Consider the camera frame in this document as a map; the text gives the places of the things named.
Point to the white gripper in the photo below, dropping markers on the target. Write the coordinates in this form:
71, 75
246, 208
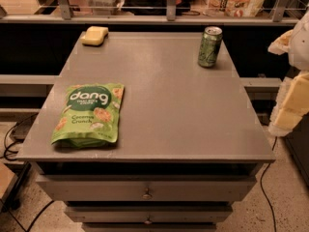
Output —
299, 45

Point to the grey drawer cabinet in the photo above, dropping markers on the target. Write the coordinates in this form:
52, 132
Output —
189, 146

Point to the green soda can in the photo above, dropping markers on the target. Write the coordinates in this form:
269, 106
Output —
209, 46

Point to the yellow sponge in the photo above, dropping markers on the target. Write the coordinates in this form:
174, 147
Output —
94, 35

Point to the black bag on shelf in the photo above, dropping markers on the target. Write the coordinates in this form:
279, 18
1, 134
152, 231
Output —
154, 7

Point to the metal shelf rail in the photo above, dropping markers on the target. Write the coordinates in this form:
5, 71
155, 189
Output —
273, 12

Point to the green dang chips bag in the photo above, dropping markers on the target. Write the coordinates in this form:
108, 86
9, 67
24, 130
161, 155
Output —
90, 117

